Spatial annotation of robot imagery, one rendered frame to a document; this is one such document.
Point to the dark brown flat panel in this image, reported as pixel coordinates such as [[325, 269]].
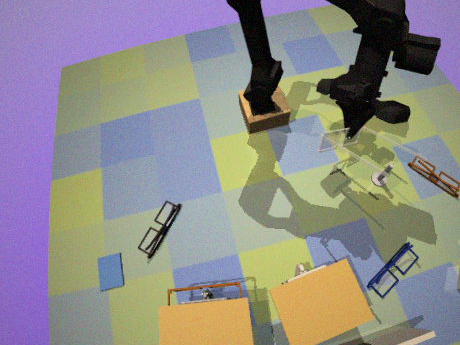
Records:
[[404, 336]]

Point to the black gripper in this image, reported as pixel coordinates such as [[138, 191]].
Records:
[[357, 114]]

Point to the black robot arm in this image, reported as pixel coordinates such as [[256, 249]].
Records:
[[384, 27]]

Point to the black-framed clear glasses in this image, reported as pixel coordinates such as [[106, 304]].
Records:
[[153, 238]]

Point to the blue flat slab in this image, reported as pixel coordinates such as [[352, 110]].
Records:
[[110, 271]]

